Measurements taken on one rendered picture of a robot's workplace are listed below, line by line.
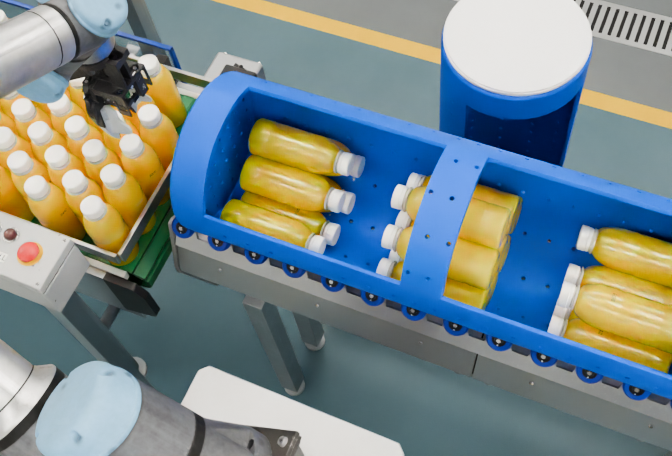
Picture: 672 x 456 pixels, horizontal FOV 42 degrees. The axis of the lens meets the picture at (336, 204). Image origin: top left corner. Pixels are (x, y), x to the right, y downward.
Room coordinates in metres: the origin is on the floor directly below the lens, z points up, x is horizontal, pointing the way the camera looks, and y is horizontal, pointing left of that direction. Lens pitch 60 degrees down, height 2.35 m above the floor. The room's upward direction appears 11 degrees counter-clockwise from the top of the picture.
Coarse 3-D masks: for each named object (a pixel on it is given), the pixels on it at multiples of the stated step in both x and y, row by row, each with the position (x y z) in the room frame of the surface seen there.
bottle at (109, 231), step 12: (108, 204) 0.83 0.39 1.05; (84, 216) 0.81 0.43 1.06; (108, 216) 0.80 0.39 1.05; (120, 216) 0.82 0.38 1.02; (96, 228) 0.79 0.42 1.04; (108, 228) 0.79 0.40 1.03; (120, 228) 0.80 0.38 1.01; (96, 240) 0.78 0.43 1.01; (108, 240) 0.78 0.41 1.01; (120, 240) 0.79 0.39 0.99; (132, 252) 0.79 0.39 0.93; (120, 264) 0.78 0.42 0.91
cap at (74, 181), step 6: (66, 174) 0.88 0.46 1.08; (72, 174) 0.88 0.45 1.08; (78, 174) 0.88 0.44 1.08; (66, 180) 0.87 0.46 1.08; (72, 180) 0.87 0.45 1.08; (78, 180) 0.87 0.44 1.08; (84, 180) 0.87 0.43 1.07; (66, 186) 0.86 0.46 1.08; (72, 186) 0.86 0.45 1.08; (78, 186) 0.86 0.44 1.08; (84, 186) 0.86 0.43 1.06; (72, 192) 0.86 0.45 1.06
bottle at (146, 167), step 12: (144, 144) 0.94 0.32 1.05; (132, 156) 0.91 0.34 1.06; (144, 156) 0.91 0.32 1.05; (156, 156) 0.93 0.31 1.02; (132, 168) 0.90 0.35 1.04; (144, 168) 0.90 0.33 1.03; (156, 168) 0.91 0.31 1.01; (144, 180) 0.90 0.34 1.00; (156, 180) 0.90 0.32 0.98; (144, 192) 0.90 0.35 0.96; (168, 192) 0.91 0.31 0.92
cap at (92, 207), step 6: (90, 198) 0.83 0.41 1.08; (96, 198) 0.82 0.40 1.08; (84, 204) 0.82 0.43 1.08; (90, 204) 0.81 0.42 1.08; (96, 204) 0.81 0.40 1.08; (102, 204) 0.81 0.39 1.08; (84, 210) 0.80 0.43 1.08; (90, 210) 0.80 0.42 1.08; (96, 210) 0.80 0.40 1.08; (102, 210) 0.80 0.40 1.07; (90, 216) 0.79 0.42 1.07; (96, 216) 0.79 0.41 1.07
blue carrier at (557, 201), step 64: (192, 128) 0.82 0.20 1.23; (320, 128) 0.90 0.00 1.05; (384, 128) 0.77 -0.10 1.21; (192, 192) 0.74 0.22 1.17; (384, 192) 0.79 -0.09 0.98; (448, 192) 0.62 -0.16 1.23; (512, 192) 0.71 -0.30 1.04; (576, 192) 0.66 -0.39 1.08; (640, 192) 0.59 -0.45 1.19; (320, 256) 0.61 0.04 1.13; (384, 256) 0.67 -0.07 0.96; (448, 256) 0.54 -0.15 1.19; (512, 256) 0.62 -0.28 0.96; (576, 256) 0.59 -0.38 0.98; (448, 320) 0.50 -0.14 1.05; (512, 320) 0.45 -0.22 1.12; (640, 384) 0.34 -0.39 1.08
